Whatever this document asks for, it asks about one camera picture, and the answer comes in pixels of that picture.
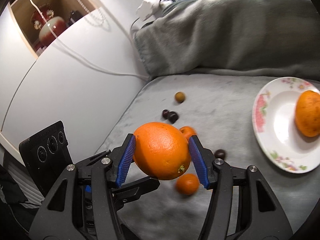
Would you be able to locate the large orange on plate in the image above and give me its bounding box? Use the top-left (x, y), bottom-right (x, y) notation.
top-left (295, 90), bottom-right (319, 138)

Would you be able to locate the large orange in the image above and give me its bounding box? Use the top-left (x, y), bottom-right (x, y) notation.
top-left (295, 90), bottom-right (319, 138)
top-left (133, 122), bottom-right (191, 180)

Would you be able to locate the far brown longan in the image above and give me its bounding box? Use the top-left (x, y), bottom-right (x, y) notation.
top-left (175, 92), bottom-right (186, 103)

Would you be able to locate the dark cherry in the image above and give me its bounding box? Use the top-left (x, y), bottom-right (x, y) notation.
top-left (162, 109), bottom-right (169, 119)
top-left (214, 149), bottom-right (226, 160)
top-left (167, 111), bottom-right (179, 124)

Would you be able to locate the grey blanket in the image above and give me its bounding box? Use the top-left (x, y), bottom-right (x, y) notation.
top-left (134, 0), bottom-right (319, 80)

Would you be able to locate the black camera box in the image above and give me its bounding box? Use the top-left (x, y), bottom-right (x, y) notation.
top-left (18, 121), bottom-right (73, 197)

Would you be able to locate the floral white plate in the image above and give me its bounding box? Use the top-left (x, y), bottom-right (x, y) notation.
top-left (252, 77), bottom-right (319, 174)

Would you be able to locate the tangerine with stem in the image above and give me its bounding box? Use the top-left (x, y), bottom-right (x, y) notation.
top-left (179, 126), bottom-right (197, 141)

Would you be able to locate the white power strip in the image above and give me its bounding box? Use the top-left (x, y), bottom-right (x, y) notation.
top-left (136, 0), bottom-right (178, 22)

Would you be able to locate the white cable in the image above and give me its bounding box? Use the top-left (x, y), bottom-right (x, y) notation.
top-left (24, 0), bottom-right (151, 79)

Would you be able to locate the red white vase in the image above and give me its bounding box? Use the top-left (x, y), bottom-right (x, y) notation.
top-left (30, 4), bottom-right (67, 47)

